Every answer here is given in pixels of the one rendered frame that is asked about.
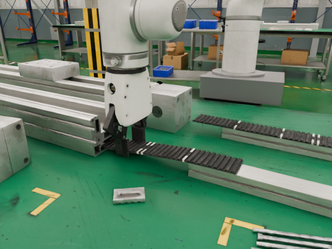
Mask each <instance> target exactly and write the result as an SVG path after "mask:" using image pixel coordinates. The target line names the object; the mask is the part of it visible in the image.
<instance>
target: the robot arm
mask: <svg viewBox="0 0 332 249"><path fill-rule="evenodd" d="M264 1H265V0H231V1H229V3H228V5H227V9H226V21H225V32H224V45H223V57H222V68H220V69H213V70H212V74H214V75H218V76H224V77H234V78H259V77H263V76H265V72H263V71H259V70H255V66H256V58H257V49H258V40H259V32H260V23H261V15H262V9H263V4H264ZM188 3H189V0H98V11H99V23H100V34H101V45H102V56H103V65H104V66H106V67H107V68H106V71H107V72H106V74H105V88H104V99H105V114H106V120H105V122H104V125H103V127H102V128H103V130H104V131H106V132H108V133H109V134H111V136H112V137H114V139H115V151H116V154H118V155H122V156H125V157H128V156H129V140H128V138H126V134H127V127H128V126H130V125H132V124H134V125H132V126H131V130H132V140H133V141H134V140H137V141H144V142H145V128H144V127H145V126H146V119H147V117H148V115H149V114H150V113H151V112H152V94H151V84H150V77H149V72H148V68H147V67H146V66H147V65H148V64H149V57H148V40H154V41H169V40H173V39H175V38H177V37H178V36H179V35H180V33H181V32H182V29H183V27H184V24H185V20H186V15H187V10H188ZM118 126H122V131H119V130H118Z"/></svg>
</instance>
